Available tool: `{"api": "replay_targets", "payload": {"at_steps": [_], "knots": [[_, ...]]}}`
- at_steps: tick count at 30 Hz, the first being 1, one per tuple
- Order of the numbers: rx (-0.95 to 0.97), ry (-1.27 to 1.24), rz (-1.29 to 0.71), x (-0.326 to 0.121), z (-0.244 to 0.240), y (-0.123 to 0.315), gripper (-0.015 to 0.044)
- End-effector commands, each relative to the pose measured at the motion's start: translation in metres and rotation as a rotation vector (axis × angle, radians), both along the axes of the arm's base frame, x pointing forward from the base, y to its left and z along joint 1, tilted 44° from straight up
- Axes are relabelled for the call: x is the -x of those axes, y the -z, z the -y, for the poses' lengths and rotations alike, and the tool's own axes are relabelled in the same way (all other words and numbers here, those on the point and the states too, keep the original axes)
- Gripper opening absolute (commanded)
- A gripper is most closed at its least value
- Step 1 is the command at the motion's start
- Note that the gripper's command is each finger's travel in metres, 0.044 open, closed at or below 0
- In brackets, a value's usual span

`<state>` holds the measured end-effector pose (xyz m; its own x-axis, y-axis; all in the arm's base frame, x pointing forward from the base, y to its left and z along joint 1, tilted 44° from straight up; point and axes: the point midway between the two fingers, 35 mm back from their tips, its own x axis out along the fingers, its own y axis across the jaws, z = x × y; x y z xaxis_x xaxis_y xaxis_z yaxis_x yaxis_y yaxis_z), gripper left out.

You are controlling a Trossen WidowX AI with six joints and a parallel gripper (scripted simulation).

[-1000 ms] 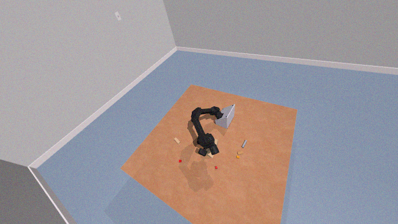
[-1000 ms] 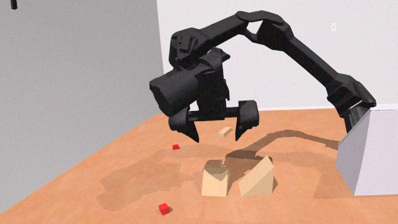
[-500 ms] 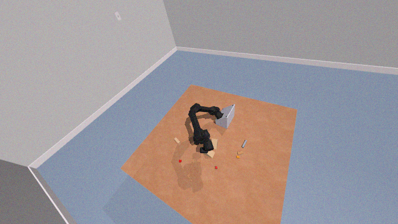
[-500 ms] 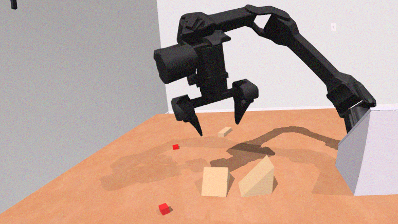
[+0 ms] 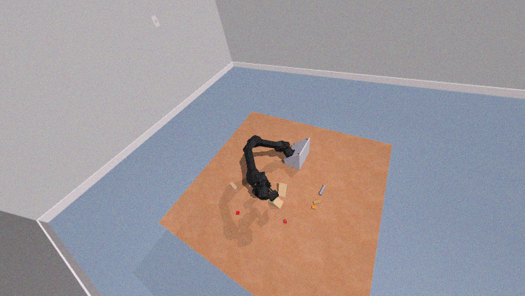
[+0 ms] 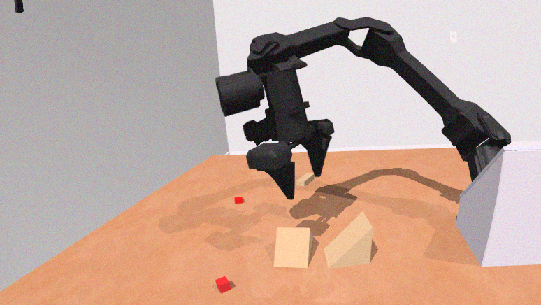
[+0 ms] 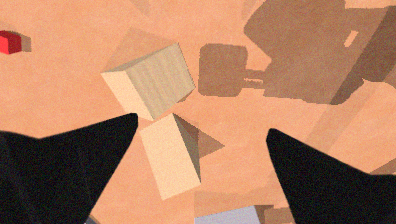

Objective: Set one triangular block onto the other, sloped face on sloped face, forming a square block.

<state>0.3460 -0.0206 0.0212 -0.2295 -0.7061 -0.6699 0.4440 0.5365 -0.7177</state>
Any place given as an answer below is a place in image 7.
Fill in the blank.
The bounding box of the red block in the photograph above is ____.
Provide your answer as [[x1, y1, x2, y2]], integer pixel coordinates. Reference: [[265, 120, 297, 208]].
[[0, 30, 22, 54]]

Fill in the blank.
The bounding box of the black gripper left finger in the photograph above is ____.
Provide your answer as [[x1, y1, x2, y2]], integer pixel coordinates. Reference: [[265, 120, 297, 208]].
[[0, 113, 138, 224]]

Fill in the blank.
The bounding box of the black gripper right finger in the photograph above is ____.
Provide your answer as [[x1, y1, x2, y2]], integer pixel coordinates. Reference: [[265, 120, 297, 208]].
[[266, 128, 396, 224]]

